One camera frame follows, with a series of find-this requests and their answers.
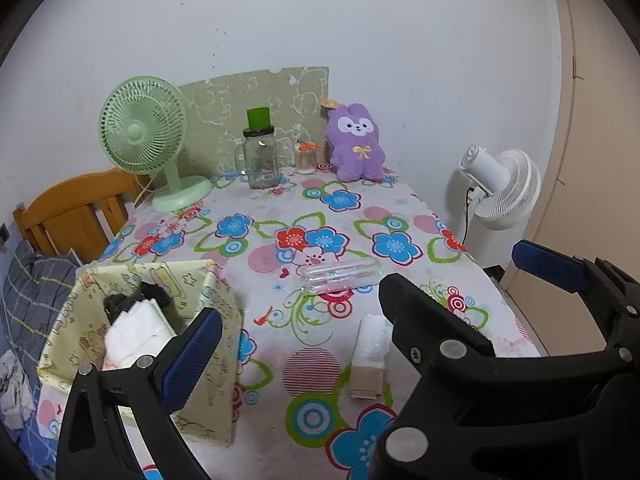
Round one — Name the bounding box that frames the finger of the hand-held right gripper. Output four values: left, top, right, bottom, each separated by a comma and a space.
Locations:
367, 273, 496, 480
512, 240, 640, 353

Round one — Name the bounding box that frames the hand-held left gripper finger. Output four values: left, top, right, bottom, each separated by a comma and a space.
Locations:
56, 308, 224, 480

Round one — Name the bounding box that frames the yellow printed fabric storage box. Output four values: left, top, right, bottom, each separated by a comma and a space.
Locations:
37, 259, 245, 450

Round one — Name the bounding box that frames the white cloth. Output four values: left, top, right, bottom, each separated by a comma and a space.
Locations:
104, 298, 177, 372

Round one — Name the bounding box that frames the white tissue packet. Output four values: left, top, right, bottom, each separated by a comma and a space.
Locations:
349, 313, 394, 401

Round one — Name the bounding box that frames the white standing fan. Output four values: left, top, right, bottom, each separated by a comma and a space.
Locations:
459, 145, 542, 261

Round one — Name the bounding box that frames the clear plastic case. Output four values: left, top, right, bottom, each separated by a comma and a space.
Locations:
301, 258, 383, 295

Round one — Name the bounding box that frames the floral printed tablecloth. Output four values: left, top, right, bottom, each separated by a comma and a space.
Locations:
37, 167, 543, 480

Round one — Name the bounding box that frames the beige door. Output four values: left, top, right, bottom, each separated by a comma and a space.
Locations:
500, 0, 640, 358

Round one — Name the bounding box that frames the blue plaid bedding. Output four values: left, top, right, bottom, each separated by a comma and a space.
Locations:
0, 240, 93, 471

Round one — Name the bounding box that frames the grey crumpled cloth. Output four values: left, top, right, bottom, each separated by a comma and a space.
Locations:
0, 350, 37, 429

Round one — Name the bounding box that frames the purple plush bunny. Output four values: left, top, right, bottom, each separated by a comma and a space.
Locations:
322, 102, 387, 182

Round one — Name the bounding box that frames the clear cotton swab container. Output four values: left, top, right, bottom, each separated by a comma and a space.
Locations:
295, 139, 322, 175

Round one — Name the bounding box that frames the glass jar mug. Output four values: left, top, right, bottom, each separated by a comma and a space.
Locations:
235, 127, 281, 191

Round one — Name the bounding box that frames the green desk fan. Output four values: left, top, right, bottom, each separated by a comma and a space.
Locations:
98, 76, 213, 213

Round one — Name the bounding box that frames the green plastic cap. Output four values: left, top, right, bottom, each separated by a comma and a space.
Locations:
246, 106, 275, 132

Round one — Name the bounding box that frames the green patterned board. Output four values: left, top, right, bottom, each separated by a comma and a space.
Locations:
179, 66, 331, 181

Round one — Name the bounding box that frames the black fan cable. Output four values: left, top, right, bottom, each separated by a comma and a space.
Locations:
462, 187, 474, 247

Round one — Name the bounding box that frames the white fan cable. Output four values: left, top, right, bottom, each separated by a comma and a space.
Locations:
131, 174, 157, 209

